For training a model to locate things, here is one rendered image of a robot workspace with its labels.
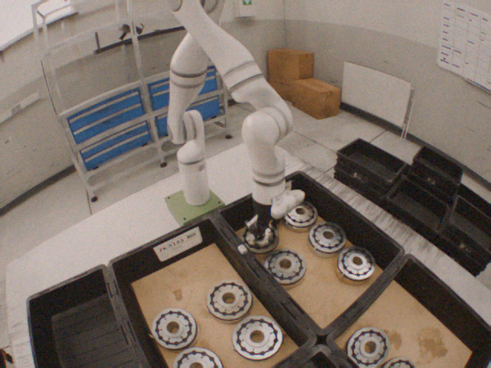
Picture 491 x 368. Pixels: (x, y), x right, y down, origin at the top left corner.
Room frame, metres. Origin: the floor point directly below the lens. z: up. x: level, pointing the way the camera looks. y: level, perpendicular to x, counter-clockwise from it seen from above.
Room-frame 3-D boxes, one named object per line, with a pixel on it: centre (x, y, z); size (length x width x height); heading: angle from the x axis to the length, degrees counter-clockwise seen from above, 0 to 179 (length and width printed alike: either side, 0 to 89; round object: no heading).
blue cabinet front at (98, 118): (1.84, 1.17, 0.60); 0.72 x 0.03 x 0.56; 125
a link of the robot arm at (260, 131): (0.41, -0.04, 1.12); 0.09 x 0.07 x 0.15; 138
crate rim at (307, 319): (0.34, -0.14, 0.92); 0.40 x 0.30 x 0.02; 31
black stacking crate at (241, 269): (0.18, 0.12, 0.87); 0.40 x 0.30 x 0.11; 31
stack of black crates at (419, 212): (0.78, -1.03, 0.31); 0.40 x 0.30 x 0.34; 35
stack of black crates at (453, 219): (0.44, -1.25, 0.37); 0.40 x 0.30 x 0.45; 35
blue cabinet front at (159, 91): (2.29, 0.51, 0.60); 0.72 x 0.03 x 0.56; 125
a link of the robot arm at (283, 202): (0.40, -0.06, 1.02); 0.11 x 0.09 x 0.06; 37
